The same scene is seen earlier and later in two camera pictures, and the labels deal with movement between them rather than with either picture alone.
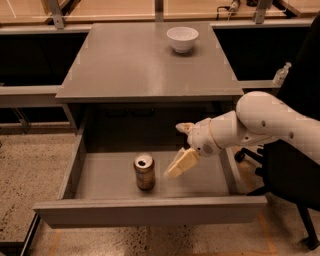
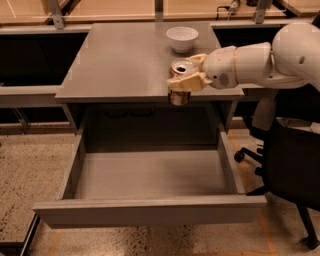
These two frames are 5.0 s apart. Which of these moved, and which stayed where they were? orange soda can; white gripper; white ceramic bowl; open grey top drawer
Moved: white gripper; orange soda can
Stayed: open grey top drawer; white ceramic bowl
